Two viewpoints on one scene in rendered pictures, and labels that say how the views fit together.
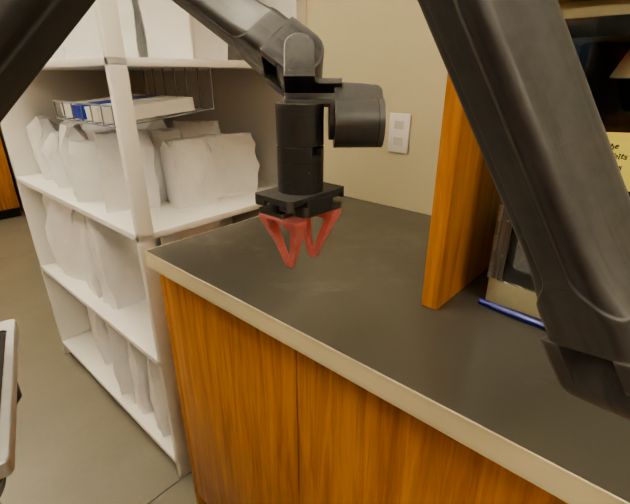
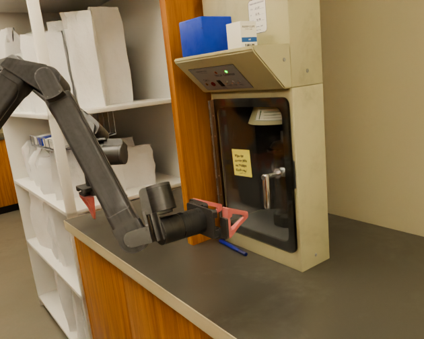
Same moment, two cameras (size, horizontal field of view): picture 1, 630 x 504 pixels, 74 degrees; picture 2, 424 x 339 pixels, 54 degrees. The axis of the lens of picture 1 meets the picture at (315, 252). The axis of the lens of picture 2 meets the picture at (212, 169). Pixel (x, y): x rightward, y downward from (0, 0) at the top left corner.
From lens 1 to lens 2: 0.79 m
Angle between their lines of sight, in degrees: 16
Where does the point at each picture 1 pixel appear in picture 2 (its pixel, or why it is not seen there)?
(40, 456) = not seen: outside the picture
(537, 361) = (218, 266)
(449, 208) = (186, 189)
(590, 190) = (101, 183)
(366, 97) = (116, 144)
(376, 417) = (148, 299)
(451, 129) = (180, 150)
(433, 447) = (163, 310)
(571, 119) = (94, 165)
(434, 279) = not seen: hidden behind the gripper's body
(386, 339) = (153, 257)
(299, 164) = not seen: hidden behind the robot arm
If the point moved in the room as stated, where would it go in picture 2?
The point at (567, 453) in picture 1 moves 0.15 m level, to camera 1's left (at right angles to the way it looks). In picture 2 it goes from (188, 296) to (130, 295)
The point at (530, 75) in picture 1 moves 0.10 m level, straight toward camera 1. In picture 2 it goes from (81, 155) to (38, 167)
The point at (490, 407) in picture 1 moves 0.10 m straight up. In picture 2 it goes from (173, 282) to (169, 246)
